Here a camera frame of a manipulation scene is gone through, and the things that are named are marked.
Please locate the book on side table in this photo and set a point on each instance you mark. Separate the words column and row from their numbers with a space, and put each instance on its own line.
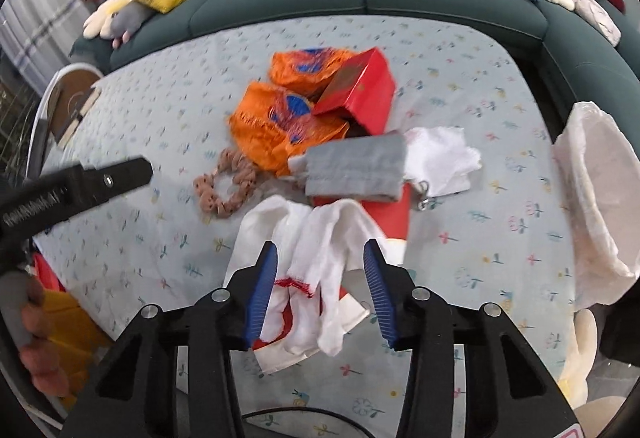
column 77, row 115

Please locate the trash bin with plastic liner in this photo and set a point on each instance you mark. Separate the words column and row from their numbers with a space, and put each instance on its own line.
column 600, row 171

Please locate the brown scrunchie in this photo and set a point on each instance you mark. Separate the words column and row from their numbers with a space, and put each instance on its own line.
column 224, row 190

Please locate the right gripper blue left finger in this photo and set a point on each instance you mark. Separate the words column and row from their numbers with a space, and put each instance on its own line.
column 250, row 290

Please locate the red gift box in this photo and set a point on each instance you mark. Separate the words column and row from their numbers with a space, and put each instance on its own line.
column 361, row 92

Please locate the orange snack bag upper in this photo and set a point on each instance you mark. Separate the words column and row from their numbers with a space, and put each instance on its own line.
column 307, row 72

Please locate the orange snack bag lower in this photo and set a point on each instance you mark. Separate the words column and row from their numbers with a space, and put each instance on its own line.
column 271, row 124

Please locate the orange snack bag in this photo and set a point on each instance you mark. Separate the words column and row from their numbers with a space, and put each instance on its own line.
column 271, row 124
column 307, row 72

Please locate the yellow chair seat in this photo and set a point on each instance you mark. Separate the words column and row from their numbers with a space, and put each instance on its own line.
column 76, row 345

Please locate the floral light blue tablecloth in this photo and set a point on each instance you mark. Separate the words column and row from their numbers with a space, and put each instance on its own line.
column 506, row 240

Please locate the grey mouse plush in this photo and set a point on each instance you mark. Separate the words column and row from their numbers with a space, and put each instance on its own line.
column 127, row 21

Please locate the white paper towel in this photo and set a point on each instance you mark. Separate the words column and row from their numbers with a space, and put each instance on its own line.
column 439, row 162

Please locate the grey cloth pouch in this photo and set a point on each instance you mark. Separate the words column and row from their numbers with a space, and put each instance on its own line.
column 369, row 168

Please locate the cream flower floor cushion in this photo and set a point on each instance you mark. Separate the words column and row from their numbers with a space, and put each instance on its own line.
column 581, row 351

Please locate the white round side table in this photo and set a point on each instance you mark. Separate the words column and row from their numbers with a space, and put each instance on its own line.
column 66, row 89

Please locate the left hand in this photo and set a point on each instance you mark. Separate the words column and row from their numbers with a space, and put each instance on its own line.
column 22, row 300

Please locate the white marbled pillow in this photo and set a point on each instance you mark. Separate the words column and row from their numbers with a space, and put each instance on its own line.
column 596, row 16

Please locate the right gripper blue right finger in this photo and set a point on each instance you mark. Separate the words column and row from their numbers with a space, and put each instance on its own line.
column 390, row 288

